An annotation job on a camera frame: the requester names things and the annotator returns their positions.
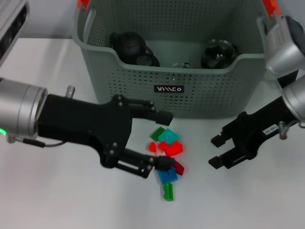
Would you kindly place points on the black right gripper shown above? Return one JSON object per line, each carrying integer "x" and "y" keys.
{"x": 257, "y": 126}

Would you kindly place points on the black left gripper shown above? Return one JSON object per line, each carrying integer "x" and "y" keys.
{"x": 83, "y": 124}

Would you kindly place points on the small red toy brick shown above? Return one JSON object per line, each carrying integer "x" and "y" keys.
{"x": 152, "y": 146}
{"x": 163, "y": 146}

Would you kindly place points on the blue toy brick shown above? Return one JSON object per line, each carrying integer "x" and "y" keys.
{"x": 168, "y": 177}

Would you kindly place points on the dark red curved brick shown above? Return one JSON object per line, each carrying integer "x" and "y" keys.
{"x": 179, "y": 168}

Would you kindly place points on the long green toy brick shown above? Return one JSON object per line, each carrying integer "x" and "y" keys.
{"x": 168, "y": 193}

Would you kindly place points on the grey-green perforated storage bin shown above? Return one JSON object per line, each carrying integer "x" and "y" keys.
{"x": 202, "y": 100}

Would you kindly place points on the small green toy brick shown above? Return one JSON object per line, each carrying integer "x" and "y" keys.
{"x": 156, "y": 133}

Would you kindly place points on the teal toy brick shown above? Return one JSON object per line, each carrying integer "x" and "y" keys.
{"x": 169, "y": 137}

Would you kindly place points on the large red toy brick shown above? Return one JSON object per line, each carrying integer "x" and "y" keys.
{"x": 175, "y": 149}

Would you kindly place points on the black clay teapot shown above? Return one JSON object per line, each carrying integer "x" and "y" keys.
{"x": 128, "y": 45}

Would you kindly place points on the black curved stand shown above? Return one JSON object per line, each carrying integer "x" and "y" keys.
{"x": 288, "y": 80}

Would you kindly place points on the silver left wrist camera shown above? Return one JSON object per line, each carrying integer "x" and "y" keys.
{"x": 12, "y": 28}

